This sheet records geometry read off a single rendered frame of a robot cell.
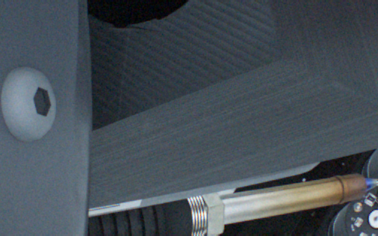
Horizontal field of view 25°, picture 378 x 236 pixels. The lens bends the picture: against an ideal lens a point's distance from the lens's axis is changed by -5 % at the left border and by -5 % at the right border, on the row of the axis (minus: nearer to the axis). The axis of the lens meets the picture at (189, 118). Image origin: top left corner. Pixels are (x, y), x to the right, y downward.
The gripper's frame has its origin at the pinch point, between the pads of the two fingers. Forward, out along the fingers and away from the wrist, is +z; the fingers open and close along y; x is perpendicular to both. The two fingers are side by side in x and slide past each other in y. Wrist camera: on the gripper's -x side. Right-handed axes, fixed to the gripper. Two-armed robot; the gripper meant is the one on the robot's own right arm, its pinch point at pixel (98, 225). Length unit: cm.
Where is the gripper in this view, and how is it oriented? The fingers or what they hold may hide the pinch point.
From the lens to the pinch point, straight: 22.1
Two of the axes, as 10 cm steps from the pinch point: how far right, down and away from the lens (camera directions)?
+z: 4.7, 1.2, 8.7
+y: -2.2, -9.4, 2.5
